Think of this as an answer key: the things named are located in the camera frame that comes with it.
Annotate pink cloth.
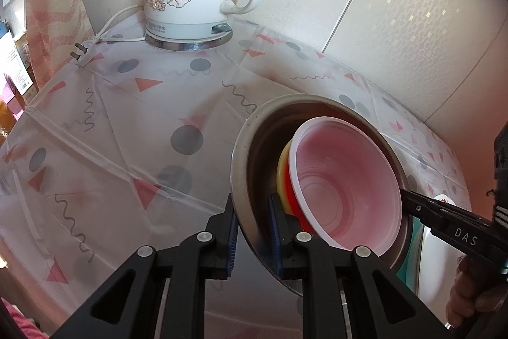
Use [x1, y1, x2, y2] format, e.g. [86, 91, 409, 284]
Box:
[0, 299, 40, 339]

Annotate white plate with red characters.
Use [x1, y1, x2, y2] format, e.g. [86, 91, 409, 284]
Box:
[413, 193, 473, 304]

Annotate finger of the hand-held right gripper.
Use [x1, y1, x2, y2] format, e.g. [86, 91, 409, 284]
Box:
[401, 188, 505, 264]

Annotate yellow plastic bowl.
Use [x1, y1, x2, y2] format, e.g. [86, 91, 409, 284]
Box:
[277, 142, 302, 216]

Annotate white power cord with plug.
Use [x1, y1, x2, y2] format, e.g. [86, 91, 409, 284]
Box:
[70, 4, 149, 67]

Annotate stainless steel bowl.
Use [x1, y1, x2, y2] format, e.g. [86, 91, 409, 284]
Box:
[231, 93, 415, 298]

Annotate silver kettle base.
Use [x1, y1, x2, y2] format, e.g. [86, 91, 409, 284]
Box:
[145, 23, 233, 51]

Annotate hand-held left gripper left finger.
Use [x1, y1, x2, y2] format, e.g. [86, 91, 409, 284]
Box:
[51, 193, 240, 339]

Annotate red plastic bowl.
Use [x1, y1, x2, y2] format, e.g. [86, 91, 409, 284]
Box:
[288, 117, 403, 257]

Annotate pink patterned curtain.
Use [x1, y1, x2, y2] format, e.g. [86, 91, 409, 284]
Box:
[24, 0, 96, 91]

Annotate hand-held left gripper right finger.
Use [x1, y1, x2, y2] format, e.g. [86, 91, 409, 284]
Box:
[268, 192, 453, 339]

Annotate white labelled box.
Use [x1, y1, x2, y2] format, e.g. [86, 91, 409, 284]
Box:
[0, 31, 34, 93]

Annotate person's right hand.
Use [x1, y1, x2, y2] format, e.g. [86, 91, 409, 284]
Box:
[446, 254, 508, 328]

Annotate teal plastic plate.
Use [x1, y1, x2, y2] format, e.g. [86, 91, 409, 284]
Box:
[397, 220, 426, 284]

